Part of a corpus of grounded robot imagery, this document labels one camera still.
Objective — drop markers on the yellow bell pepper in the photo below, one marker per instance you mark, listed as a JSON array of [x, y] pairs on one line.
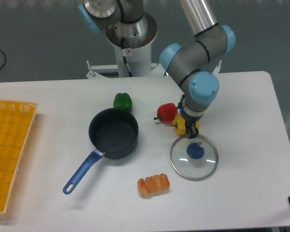
[[179, 125]]

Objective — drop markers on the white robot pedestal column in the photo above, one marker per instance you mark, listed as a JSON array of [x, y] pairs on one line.
[[132, 45]]

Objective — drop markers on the red bell pepper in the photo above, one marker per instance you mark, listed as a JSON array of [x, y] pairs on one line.
[[166, 113]]

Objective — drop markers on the yellow woven basket tray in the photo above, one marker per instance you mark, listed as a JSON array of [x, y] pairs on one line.
[[16, 119]]

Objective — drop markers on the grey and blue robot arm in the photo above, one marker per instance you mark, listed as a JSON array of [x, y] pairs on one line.
[[183, 65]]

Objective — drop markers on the dark saucepan with blue handle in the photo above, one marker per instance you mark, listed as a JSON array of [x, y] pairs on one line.
[[114, 134]]

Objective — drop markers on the white metal base frame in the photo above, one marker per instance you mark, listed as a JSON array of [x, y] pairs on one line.
[[111, 71]]

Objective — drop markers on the glazed bread pastry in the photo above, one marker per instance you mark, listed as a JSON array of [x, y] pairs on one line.
[[153, 185]]

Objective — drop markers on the glass lid with blue knob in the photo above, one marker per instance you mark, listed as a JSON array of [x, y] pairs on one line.
[[194, 159]]

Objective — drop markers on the green bell pepper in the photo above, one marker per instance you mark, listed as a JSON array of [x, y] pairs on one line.
[[123, 101]]

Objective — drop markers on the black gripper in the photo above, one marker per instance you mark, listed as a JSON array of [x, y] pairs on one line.
[[190, 117]]

